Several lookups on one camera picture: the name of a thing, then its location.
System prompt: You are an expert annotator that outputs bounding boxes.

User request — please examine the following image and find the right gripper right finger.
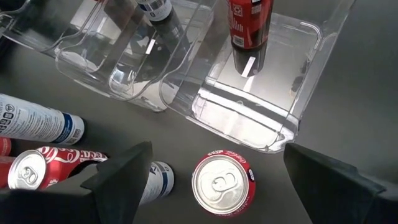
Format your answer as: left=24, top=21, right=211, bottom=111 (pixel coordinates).
left=283, top=142, right=398, bottom=224

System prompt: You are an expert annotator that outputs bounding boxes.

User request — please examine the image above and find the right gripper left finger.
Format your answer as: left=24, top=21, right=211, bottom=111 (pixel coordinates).
left=0, top=141, right=154, bottom=224

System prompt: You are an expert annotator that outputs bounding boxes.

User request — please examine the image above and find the white Celsius can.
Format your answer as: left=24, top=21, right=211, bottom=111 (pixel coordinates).
left=0, top=92, right=86, bottom=146
left=135, top=0, right=174, bottom=22
left=138, top=161, right=175, bottom=207

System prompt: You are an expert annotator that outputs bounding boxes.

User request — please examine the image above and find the red Coca-Cola can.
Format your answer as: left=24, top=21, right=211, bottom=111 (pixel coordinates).
left=226, top=0, right=275, bottom=50
left=191, top=149, right=257, bottom=218
left=6, top=146, right=109, bottom=191

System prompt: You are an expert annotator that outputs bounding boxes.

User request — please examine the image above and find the clear plastic bin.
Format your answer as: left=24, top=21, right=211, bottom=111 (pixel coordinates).
left=55, top=0, right=218, bottom=112
left=0, top=0, right=106, bottom=74
left=159, top=0, right=357, bottom=154

